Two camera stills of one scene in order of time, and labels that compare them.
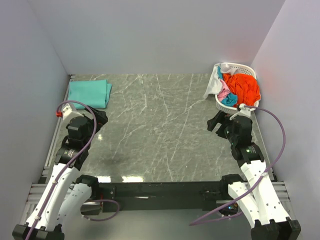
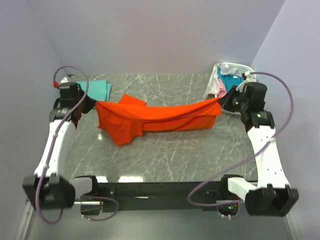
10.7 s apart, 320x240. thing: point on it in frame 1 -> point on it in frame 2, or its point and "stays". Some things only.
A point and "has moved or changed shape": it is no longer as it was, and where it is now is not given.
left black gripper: (99, 119) -> (88, 104)
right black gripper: (219, 123) -> (229, 98)
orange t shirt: (246, 87) has moved or changed shape
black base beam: (163, 195) stays
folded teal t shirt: (95, 93) stays
